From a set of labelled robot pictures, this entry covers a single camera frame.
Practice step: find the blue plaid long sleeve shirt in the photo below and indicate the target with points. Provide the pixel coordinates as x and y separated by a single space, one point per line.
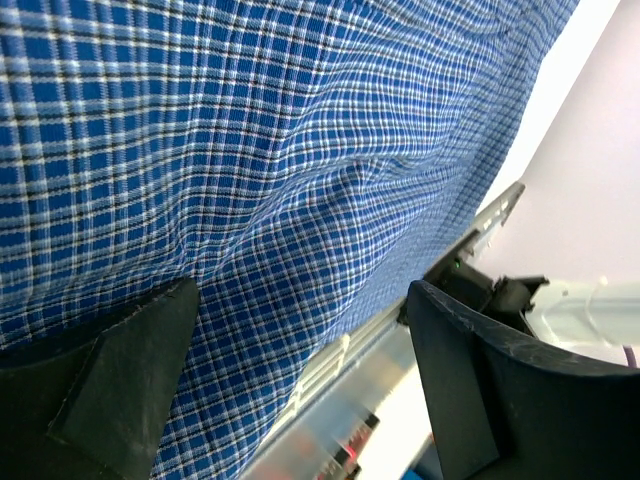
303 161

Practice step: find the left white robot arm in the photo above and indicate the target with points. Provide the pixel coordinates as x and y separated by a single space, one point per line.
599 322

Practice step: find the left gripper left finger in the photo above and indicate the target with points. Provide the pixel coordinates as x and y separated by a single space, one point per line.
92 401

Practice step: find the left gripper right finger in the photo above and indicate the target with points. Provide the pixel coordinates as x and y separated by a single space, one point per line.
504 405

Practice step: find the aluminium rail frame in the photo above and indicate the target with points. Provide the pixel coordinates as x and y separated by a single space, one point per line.
356 412

